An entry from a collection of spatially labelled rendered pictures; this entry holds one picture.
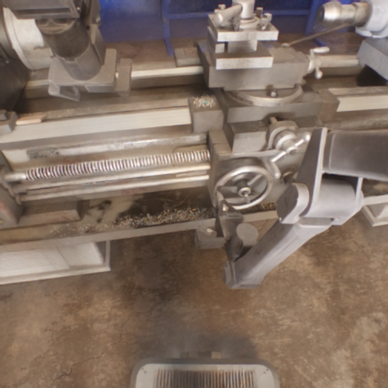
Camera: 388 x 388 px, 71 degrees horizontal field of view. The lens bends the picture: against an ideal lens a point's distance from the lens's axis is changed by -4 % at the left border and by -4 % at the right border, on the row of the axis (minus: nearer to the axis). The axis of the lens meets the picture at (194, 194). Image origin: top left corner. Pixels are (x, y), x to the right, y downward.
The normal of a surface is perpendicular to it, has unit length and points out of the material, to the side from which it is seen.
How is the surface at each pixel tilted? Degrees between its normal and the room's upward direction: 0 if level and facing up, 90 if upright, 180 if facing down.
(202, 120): 90
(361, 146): 76
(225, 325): 0
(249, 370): 0
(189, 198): 0
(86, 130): 36
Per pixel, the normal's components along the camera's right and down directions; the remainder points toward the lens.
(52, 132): 0.10, -0.11
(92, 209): 0.00, -0.66
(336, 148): -0.90, -0.06
